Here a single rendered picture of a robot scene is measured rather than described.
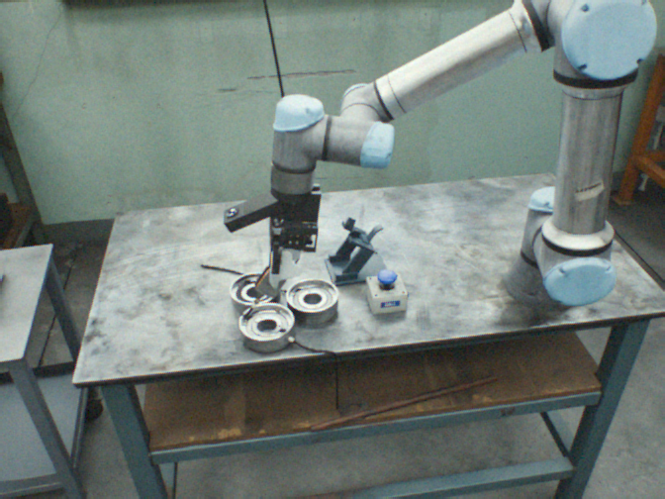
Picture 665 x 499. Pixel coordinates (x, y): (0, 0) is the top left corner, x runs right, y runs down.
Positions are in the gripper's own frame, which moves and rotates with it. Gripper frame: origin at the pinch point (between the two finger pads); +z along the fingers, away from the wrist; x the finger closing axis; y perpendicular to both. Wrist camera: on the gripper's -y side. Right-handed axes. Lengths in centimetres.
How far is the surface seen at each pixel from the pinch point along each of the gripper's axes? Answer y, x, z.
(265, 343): -0.9, -9.3, 8.2
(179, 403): -18.1, 3.2, 39.4
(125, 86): -52, 162, 27
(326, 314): 11.1, -2.2, 7.2
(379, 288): 22.2, 1.9, 3.8
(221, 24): -13, 163, -1
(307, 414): 10.1, -3.9, 35.2
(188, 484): -18, 19, 95
